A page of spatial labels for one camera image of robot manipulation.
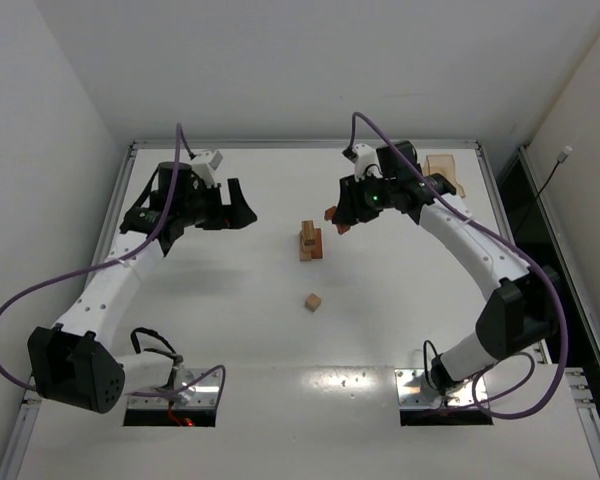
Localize long light wood block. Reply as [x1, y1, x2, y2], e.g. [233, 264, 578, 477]
[299, 240, 315, 262]

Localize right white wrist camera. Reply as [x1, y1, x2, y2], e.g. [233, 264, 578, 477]
[342, 143, 382, 181]

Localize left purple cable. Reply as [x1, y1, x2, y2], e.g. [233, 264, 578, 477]
[0, 122, 227, 399]

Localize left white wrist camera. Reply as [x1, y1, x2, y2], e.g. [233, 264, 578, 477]
[191, 150, 223, 188]

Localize transparent orange plastic tray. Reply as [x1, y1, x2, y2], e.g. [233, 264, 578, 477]
[423, 154, 466, 198]

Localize small dark wood cube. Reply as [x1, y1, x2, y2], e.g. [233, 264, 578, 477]
[324, 206, 351, 235]

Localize black wall cable with plug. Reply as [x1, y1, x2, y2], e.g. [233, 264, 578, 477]
[511, 145, 574, 236]

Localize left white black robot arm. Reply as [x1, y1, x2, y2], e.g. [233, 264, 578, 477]
[27, 150, 257, 414]

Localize metal base plate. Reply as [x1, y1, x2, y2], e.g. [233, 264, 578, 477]
[126, 368, 223, 410]
[394, 368, 474, 412]

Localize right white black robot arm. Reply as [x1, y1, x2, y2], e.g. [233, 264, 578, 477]
[325, 141, 558, 395]

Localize small light cube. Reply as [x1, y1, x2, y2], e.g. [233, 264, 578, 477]
[304, 293, 322, 312]

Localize purple cable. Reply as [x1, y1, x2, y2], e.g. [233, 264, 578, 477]
[348, 111, 568, 419]
[0, 122, 227, 399]

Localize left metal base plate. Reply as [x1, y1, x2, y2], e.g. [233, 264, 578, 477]
[126, 368, 223, 410]

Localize long dark wood block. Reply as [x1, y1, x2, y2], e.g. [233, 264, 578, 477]
[311, 228, 324, 260]

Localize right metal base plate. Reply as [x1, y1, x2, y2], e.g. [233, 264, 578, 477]
[394, 368, 474, 412]

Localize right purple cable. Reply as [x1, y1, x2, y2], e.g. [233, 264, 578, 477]
[348, 111, 568, 419]

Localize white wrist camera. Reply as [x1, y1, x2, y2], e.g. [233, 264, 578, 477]
[191, 150, 223, 188]
[342, 143, 382, 181]

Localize aluminium table frame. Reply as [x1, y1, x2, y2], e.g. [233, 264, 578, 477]
[20, 140, 600, 479]

